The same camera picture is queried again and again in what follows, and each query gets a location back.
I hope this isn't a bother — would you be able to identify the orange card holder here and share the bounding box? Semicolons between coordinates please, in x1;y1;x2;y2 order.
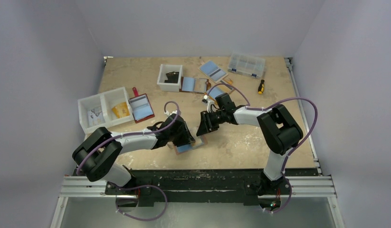
208;78;234;100

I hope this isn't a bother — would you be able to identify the wrist white camera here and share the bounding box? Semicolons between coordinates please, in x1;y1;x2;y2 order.
202;95;215;112
164;110;180;116

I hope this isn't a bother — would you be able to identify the brown open card holder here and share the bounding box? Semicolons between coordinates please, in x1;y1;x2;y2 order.
179;77;211;94

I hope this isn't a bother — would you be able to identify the pink card holder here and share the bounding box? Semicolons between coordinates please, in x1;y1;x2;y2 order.
173;136;208;155

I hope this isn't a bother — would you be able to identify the red card holder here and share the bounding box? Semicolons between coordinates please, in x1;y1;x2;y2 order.
128;87;155;123

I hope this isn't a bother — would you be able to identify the white card holder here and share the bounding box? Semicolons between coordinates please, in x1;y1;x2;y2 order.
199;60;229;83

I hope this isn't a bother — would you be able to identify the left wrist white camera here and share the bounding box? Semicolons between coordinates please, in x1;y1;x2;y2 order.
164;110;180;116

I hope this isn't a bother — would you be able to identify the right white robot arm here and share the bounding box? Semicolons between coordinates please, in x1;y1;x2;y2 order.
196;93;304;196

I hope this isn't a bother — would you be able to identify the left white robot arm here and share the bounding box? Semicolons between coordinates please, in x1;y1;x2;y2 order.
72;114;195;194

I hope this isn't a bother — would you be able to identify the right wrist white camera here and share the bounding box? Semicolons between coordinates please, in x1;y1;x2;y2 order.
202;95;215;112

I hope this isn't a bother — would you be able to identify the clear plastic organizer box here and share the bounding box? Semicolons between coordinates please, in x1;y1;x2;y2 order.
228;52;266;78

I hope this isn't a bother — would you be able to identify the printed card in bin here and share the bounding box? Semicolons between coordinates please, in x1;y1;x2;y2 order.
87;106;105;127

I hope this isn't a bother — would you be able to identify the black object in box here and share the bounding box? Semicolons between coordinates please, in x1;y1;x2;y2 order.
164;71;180;84

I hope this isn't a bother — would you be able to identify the aluminium frame rail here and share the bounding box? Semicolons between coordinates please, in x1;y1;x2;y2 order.
51;176;345;228

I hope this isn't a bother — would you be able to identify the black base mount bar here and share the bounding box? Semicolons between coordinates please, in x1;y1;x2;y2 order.
72;168;320;209

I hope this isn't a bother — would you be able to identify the orange card in bin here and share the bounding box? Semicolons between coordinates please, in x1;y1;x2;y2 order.
112;102;130;119

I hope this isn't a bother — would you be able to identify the yellow black screwdriver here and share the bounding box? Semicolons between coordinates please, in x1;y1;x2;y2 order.
258;79;265;95

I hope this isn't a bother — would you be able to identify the small white square box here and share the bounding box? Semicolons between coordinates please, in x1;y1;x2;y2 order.
157;64;183;92

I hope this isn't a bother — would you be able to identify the white two-compartment bin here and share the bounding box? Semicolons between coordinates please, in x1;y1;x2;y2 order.
77;87;134;135

